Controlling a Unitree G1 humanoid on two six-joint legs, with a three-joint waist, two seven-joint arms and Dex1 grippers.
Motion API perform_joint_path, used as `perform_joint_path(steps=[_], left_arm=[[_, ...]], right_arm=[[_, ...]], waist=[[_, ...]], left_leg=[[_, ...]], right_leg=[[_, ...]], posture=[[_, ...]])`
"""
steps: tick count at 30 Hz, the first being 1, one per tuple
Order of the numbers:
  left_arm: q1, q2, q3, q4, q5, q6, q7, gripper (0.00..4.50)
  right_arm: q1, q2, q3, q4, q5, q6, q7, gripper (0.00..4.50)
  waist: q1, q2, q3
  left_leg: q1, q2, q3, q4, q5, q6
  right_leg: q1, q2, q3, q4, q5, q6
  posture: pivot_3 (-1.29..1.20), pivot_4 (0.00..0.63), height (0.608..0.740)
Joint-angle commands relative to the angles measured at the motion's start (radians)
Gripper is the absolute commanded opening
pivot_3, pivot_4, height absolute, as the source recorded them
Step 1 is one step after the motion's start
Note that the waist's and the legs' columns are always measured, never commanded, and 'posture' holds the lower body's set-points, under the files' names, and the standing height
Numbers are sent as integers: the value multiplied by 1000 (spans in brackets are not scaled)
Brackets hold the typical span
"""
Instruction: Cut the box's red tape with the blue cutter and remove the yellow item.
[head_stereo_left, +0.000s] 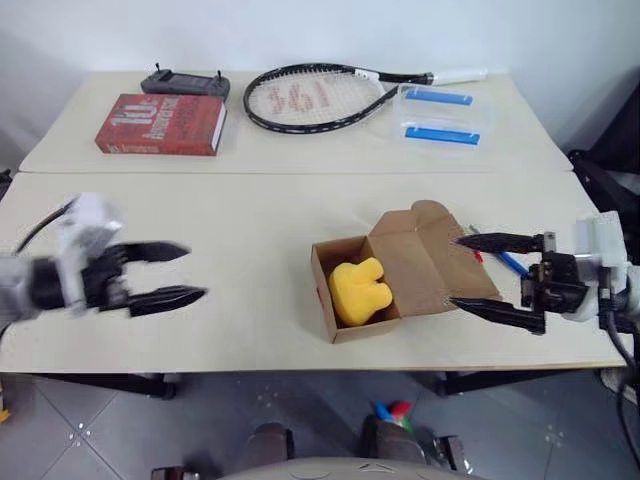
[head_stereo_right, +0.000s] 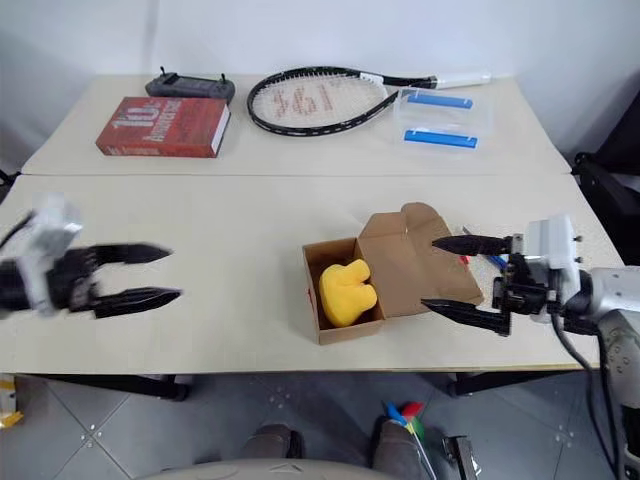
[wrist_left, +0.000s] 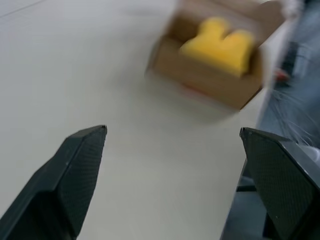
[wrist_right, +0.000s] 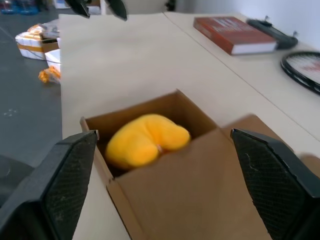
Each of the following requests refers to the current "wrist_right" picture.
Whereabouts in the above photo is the black tennis racket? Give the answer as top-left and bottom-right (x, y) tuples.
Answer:
(279, 51), (320, 96)

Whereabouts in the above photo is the black handheld controller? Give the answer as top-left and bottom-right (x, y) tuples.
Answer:
(246, 15), (300, 50)

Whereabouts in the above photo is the yellow plush item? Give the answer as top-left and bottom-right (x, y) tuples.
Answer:
(104, 113), (192, 171)

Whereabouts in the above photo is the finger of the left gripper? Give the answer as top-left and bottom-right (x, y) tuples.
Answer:
(64, 0), (91, 19)
(104, 0), (129, 22)

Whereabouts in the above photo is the blue plastic crate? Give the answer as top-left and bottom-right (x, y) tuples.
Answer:
(0, 0), (39, 15)

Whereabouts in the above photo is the yellow orange plastic bag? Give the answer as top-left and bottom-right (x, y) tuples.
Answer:
(37, 66), (61, 85)

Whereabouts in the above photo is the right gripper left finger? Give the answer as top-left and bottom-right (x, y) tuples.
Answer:
(0, 129), (99, 240)

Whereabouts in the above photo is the white open cardboard box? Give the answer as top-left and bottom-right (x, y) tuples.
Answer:
(44, 48), (62, 67)

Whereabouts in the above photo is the brown cardboard box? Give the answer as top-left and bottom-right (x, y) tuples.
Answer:
(79, 88), (296, 240)

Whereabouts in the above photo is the white orange striped package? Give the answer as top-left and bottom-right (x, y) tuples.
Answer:
(14, 23), (61, 61)

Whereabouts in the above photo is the red hardcover book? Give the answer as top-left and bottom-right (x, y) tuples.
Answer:
(192, 16), (278, 56)

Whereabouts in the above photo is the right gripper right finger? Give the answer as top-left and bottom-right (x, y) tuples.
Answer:
(229, 128), (320, 240)

